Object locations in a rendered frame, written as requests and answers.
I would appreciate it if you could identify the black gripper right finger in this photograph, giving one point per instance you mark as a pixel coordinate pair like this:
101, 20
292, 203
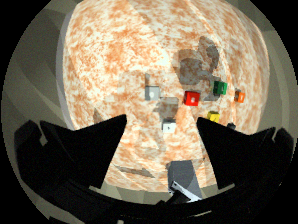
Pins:
229, 151

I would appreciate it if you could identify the green block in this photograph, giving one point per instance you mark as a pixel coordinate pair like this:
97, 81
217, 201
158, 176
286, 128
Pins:
220, 87

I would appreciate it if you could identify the orange block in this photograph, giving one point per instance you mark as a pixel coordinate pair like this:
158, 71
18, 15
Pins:
239, 96

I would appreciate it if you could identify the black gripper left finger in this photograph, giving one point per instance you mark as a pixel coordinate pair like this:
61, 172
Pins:
91, 149

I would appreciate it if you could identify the yellow block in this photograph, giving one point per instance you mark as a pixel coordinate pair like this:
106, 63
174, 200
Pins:
215, 116

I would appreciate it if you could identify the red block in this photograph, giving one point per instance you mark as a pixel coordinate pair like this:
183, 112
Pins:
191, 98

